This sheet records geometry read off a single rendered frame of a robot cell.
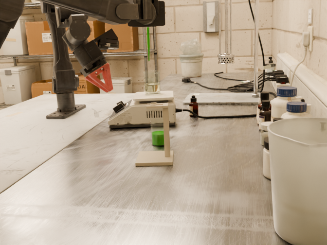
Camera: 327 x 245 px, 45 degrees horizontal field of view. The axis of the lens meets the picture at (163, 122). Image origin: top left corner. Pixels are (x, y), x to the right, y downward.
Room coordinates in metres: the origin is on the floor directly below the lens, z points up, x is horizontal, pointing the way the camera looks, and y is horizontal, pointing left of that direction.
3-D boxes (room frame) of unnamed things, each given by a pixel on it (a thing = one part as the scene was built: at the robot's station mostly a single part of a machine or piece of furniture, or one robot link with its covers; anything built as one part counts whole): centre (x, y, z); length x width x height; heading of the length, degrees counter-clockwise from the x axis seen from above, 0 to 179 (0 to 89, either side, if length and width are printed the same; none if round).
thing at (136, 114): (1.19, 0.05, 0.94); 0.22 x 0.13 x 0.08; 89
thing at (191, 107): (1.25, -0.10, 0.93); 0.03 x 0.03 x 0.07
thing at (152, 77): (1.19, 0.03, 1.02); 0.06 x 0.05 x 0.08; 41
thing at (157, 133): (0.95, 0.01, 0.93); 0.04 x 0.04 x 0.06
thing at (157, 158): (0.83, 0.02, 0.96); 0.08 x 0.08 x 0.13; 87
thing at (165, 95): (1.19, 0.03, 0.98); 0.12 x 0.12 x 0.01; 89
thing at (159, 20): (1.08, 0.03, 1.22); 0.10 x 0.07 x 0.07; 89
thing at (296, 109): (0.83, -0.29, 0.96); 0.06 x 0.06 x 0.11
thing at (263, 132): (0.90, -0.25, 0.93); 0.05 x 0.05 x 0.05
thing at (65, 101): (1.39, 0.35, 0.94); 0.20 x 0.07 x 0.08; 168
